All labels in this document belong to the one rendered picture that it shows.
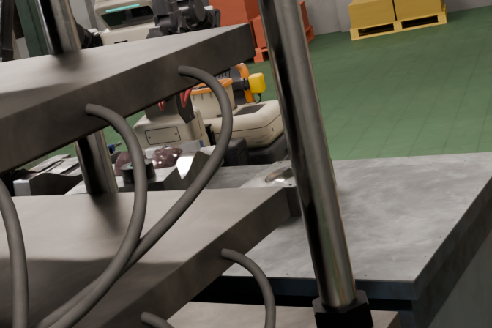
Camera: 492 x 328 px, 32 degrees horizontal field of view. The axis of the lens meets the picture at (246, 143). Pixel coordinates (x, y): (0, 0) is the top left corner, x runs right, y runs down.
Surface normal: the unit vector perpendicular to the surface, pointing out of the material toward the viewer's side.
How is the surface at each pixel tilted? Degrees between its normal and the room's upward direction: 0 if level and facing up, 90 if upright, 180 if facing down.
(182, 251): 0
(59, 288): 0
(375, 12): 90
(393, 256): 0
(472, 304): 90
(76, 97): 90
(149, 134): 98
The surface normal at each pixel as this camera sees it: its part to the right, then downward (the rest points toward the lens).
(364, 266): -0.21, -0.95
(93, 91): 0.85, -0.06
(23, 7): -0.57, 0.31
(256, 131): -0.33, 0.29
